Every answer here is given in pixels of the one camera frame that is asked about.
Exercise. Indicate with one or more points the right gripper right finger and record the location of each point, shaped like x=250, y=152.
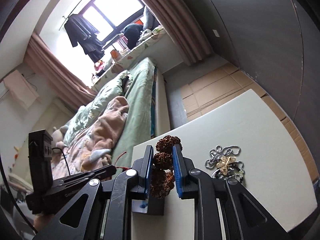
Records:
x=224, y=209

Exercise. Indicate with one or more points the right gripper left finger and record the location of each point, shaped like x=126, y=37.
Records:
x=102, y=210

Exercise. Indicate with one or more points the gold butterfly brooch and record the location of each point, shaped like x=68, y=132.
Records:
x=224, y=163

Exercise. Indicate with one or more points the black jewelry box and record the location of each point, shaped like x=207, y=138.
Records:
x=151, y=206

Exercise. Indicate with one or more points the left hand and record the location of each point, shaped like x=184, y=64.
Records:
x=41, y=221

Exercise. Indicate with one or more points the plush toy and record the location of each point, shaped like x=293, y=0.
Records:
x=58, y=136

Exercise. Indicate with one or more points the pink fleece blanket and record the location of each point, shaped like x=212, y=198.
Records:
x=91, y=149

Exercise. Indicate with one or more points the pink hanging towel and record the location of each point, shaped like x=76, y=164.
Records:
x=20, y=89

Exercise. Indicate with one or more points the light green quilt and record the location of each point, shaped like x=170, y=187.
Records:
x=87, y=115

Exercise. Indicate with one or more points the left pink curtain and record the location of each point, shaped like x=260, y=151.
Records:
x=69, y=88

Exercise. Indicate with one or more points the pink curtain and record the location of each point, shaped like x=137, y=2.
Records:
x=182, y=28
x=69, y=88

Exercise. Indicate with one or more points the green bed mattress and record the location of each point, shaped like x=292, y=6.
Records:
x=138, y=124

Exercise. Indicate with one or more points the flattened cardboard on floor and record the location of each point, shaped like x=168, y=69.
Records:
x=226, y=83

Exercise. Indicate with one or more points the window seat patterned cushion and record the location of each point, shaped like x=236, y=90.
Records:
x=145, y=48

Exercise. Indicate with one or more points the orange item on sill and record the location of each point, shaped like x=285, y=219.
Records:
x=115, y=54

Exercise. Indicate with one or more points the hanging dark clothes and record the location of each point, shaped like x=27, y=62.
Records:
x=83, y=33

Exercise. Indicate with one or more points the black bag on sill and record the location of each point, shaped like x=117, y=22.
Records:
x=132, y=33

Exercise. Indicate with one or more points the dark wooden wardrobe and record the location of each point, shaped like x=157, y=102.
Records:
x=277, y=44

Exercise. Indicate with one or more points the grey pillow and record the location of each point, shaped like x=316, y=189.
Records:
x=149, y=19

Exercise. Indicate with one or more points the right pink curtain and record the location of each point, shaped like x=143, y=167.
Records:
x=182, y=28

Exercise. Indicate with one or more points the white wall socket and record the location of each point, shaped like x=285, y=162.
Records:
x=216, y=33

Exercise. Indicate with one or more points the window with dark frame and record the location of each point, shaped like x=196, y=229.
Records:
x=110, y=17

